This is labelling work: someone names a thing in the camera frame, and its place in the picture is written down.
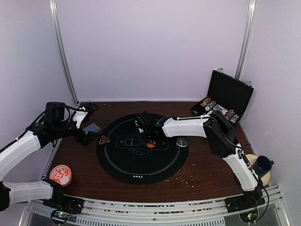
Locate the red triangular all-in marker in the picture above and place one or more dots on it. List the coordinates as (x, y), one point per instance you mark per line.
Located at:
(103, 140)

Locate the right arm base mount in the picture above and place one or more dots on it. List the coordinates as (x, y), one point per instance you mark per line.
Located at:
(246, 205)

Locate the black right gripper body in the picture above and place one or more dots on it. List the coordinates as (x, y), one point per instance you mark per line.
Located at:
(145, 140)

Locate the green chip row in case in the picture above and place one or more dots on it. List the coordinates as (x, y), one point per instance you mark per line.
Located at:
(210, 106)

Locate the aluminium frame post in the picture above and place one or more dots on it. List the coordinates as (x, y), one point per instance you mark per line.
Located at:
(62, 54)
(250, 18)

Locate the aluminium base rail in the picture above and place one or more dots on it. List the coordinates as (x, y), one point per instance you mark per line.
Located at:
(210, 212)

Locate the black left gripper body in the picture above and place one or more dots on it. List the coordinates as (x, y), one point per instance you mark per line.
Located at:
(79, 138)

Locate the card deck in case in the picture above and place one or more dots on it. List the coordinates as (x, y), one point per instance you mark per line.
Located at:
(221, 109)

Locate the aluminium frame post left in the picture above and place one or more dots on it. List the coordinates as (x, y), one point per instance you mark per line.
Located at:
(62, 54)

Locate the red chip row in case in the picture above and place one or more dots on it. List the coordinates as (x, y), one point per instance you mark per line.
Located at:
(205, 102)

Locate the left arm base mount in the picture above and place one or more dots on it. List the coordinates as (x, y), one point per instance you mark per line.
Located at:
(64, 206)

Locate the black poker chip case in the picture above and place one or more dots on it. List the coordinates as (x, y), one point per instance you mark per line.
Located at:
(227, 92)

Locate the right chip rows in case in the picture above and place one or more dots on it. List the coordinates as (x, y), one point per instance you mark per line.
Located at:
(232, 116)

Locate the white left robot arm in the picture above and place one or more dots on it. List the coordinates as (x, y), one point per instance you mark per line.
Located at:
(35, 137)

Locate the red white patterned cup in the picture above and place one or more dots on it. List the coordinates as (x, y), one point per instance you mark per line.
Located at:
(61, 174)

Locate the round black poker mat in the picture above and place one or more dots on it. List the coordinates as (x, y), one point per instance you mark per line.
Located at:
(126, 160)

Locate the aluminium frame post right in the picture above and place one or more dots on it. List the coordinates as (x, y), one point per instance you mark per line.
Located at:
(250, 18)

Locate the blue patterned card deck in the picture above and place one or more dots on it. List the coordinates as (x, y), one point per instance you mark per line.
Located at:
(92, 127)

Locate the yellow big blind button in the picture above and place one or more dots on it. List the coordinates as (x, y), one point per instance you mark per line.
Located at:
(151, 144)

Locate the round wooden coaster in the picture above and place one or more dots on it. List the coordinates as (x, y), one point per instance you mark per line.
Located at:
(265, 178)

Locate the dark blue mug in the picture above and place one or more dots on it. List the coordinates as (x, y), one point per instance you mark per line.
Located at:
(265, 163)

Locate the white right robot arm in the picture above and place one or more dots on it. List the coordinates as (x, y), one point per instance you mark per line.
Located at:
(213, 126)

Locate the clear round dealer button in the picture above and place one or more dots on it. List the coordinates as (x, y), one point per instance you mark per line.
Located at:
(182, 142)

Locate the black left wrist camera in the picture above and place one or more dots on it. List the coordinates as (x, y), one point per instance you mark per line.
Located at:
(54, 113)

